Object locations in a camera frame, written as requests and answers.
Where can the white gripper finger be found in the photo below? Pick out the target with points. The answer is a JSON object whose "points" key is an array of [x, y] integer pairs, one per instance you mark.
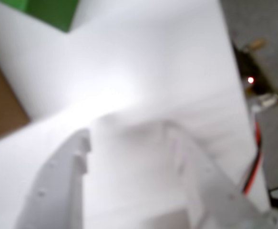
{"points": [[57, 190], [212, 202]]}

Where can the green cube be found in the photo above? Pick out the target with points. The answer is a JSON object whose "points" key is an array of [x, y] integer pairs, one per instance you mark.
{"points": [[53, 12]]}

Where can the brown cardboard box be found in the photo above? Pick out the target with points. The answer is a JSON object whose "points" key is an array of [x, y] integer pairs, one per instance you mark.
{"points": [[0, 107]]}

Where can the circuit board with brass standoffs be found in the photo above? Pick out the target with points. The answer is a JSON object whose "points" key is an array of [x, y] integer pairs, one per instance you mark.
{"points": [[253, 71]]}

